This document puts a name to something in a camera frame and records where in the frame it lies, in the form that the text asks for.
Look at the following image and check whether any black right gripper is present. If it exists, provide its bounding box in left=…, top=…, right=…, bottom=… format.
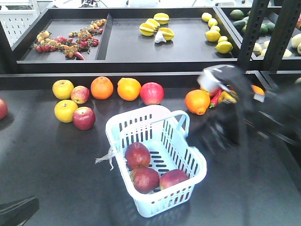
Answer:
left=188, top=103, right=242, bottom=154

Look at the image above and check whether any light blue plastic basket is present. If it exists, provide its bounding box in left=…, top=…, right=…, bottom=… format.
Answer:
left=95, top=105, right=207, bottom=218

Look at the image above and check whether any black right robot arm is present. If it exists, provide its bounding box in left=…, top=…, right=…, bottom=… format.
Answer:
left=186, top=67, right=301, bottom=149

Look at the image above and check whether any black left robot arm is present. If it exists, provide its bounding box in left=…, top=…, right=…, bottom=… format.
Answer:
left=0, top=196, right=40, bottom=226

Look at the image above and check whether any red chili pepper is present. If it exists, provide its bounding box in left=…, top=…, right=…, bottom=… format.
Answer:
left=209, top=89, right=222, bottom=108

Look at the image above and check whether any yellow round apple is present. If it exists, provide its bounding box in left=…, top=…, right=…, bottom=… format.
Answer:
left=218, top=91, right=237, bottom=103

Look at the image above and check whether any orange with navel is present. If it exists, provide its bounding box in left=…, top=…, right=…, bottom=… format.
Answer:
left=185, top=89, right=211, bottom=115

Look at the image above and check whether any bright orange right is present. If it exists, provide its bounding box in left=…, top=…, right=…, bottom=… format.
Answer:
left=251, top=85, right=265, bottom=96

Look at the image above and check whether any large red apple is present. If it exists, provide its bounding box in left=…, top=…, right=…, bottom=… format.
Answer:
left=140, top=82, right=165, bottom=105

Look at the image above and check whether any orange right of pair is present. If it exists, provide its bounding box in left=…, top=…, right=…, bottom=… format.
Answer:
left=117, top=78, right=141, bottom=101

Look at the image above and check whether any orange of pair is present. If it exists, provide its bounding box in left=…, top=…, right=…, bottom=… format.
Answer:
left=90, top=76, right=114, bottom=100
left=117, top=78, right=141, bottom=101

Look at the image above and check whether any yellow starfruit right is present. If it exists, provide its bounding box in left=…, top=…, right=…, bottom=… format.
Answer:
left=158, top=27, right=174, bottom=41

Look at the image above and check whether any yellow starfruit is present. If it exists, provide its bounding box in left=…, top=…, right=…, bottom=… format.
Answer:
left=153, top=13, right=170, bottom=25
left=139, top=23, right=155, bottom=36
left=158, top=27, right=174, bottom=41

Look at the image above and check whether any white garlic bulb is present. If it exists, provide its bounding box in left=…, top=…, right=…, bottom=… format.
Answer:
left=154, top=32, right=167, bottom=44

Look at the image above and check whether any yellow starfruit left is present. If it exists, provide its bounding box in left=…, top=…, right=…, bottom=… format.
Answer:
left=139, top=23, right=155, bottom=36

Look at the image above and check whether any black perforated upright right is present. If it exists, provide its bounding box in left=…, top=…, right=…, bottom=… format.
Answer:
left=265, top=0, right=301, bottom=71

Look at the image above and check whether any yellow starfruit back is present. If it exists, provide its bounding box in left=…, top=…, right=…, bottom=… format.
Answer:
left=153, top=13, right=170, bottom=25

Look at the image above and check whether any orange left of pair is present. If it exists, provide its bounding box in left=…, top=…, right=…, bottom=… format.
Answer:
left=90, top=76, right=114, bottom=100

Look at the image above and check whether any dark red small apple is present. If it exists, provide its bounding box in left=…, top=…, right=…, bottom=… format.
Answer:
left=73, top=106, right=96, bottom=130

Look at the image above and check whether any pink red small apple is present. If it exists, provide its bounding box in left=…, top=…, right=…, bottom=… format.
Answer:
left=71, top=85, right=90, bottom=105

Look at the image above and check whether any yellow apple front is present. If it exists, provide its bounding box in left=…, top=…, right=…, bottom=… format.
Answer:
left=54, top=100, right=78, bottom=123

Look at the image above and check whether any yellow apple back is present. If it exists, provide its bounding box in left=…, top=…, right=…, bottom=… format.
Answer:
left=52, top=80, right=74, bottom=100

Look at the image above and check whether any cherry tomato vine pile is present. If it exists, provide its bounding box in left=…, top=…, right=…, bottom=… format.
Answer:
left=31, top=18, right=107, bottom=60

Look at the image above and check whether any black wooden produce stand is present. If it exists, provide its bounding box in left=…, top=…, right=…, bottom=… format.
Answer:
left=0, top=8, right=301, bottom=226

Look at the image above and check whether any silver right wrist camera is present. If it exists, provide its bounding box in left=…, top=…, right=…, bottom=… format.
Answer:
left=197, top=65, right=235, bottom=93

